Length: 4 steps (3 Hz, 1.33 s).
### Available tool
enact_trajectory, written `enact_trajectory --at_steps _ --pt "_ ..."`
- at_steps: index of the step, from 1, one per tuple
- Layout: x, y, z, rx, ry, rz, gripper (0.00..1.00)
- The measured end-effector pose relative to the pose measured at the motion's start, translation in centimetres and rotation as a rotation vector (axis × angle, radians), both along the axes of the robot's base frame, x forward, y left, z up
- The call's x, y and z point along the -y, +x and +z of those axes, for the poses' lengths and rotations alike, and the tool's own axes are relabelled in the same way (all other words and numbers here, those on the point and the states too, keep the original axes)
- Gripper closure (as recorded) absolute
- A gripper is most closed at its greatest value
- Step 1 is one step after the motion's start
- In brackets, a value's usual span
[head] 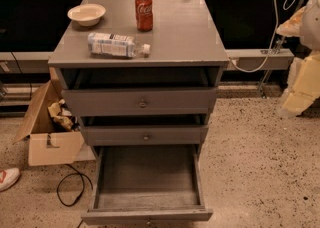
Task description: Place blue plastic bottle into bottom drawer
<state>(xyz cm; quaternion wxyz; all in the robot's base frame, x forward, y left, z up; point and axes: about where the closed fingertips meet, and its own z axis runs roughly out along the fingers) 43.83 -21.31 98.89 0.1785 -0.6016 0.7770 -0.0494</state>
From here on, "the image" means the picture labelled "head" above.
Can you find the grey wall ledge rail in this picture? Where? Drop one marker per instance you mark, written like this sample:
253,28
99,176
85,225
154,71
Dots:
248,59

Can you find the crumpled paper in box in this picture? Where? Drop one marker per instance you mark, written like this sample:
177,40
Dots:
61,115

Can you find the white bowl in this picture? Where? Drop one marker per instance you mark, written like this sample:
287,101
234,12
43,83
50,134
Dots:
87,14

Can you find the metal stand pole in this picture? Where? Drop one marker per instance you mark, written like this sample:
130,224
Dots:
283,38

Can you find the grey top drawer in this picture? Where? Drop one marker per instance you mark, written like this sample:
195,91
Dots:
106,102

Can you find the clear blue-label plastic bottle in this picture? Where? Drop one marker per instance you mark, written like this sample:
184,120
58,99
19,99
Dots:
116,45

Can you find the open cardboard box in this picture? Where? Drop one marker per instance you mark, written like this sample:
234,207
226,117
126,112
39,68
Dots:
46,145

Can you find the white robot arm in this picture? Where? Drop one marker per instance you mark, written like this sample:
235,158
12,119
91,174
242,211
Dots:
304,74

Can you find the red cola can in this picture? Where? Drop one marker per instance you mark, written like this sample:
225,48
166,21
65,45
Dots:
144,15

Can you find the grey drawer cabinet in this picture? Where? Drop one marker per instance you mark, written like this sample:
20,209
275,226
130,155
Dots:
186,52

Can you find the grey open bottom drawer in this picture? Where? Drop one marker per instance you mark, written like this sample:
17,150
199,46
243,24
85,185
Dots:
148,184

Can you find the white sneaker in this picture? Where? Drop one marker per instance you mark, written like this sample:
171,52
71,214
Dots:
8,177

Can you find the grey middle drawer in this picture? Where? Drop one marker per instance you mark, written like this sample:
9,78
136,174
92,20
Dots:
144,135

